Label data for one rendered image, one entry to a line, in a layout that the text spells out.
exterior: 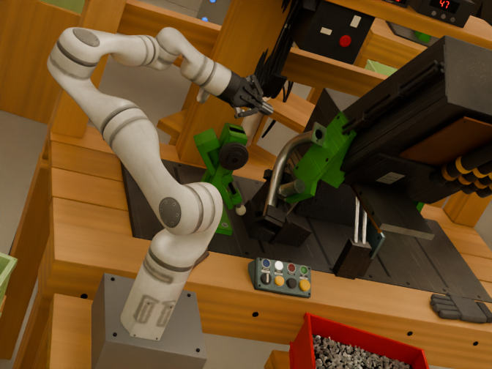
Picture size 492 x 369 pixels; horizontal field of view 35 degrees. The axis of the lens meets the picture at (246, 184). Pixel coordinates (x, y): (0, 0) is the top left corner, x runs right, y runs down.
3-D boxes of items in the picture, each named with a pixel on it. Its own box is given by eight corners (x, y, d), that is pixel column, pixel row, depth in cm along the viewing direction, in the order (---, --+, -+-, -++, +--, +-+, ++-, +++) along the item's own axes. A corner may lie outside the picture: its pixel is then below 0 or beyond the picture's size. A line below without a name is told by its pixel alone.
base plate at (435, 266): (492, 308, 233) (495, 302, 232) (133, 243, 192) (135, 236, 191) (433, 225, 267) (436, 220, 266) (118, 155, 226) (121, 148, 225)
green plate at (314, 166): (326, 205, 210) (377, 145, 203) (303, 193, 206) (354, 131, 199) (314, 181, 219) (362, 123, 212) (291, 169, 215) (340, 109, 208)
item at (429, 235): (430, 244, 201) (435, 234, 200) (376, 233, 196) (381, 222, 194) (376, 165, 233) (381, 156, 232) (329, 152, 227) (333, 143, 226)
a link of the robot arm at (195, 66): (217, 49, 193) (196, 74, 198) (165, 17, 186) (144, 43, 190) (219, 66, 188) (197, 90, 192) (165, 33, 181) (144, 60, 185)
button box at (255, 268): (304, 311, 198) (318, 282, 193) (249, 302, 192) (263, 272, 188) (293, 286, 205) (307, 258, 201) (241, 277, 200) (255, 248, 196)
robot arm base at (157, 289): (167, 342, 156) (197, 275, 149) (122, 334, 153) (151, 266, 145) (161, 310, 164) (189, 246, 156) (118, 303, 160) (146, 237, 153)
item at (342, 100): (381, 233, 242) (433, 140, 227) (293, 215, 231) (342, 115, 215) (361, 200, 257) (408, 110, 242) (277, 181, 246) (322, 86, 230)
